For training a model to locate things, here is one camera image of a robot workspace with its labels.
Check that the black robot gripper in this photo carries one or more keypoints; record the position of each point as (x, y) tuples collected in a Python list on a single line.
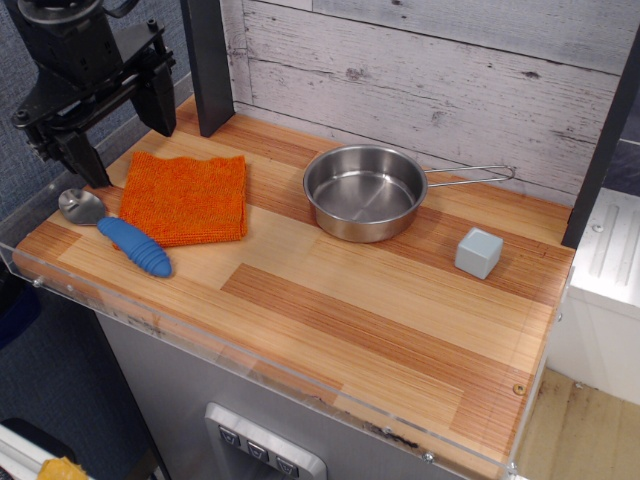
[(86, 70)]

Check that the blue handled metal spoon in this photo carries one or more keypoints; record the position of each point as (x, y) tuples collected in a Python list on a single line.
[(83, 208)]

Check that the stainless steel pot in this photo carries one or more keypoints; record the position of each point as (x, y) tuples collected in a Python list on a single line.
[(365, 193)]

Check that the orange folded cloth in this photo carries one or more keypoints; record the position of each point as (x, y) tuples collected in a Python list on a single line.
[(183, 201)]

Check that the silver toy fridge cabinet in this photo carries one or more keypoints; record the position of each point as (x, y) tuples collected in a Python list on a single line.
[(210, 400)]

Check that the silver dispenser button panel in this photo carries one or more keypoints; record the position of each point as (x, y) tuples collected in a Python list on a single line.
[(282, 458)]

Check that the grey cube block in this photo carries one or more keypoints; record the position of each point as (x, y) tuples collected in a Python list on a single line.
[(478, 253)]

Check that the white side cabinet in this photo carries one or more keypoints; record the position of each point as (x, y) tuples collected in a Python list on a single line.
[(595, 340)]

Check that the dark grey left post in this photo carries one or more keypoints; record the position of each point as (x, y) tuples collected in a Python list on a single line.
[(206, 44)]

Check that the dark grey post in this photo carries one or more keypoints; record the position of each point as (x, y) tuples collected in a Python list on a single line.
[(613, 126), (206, 44)]

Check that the clear acrylic guard rail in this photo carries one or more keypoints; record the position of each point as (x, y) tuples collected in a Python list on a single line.
[(430, 343)]

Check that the dark grey right post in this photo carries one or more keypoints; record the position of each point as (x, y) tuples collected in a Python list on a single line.
[(613, 126)]

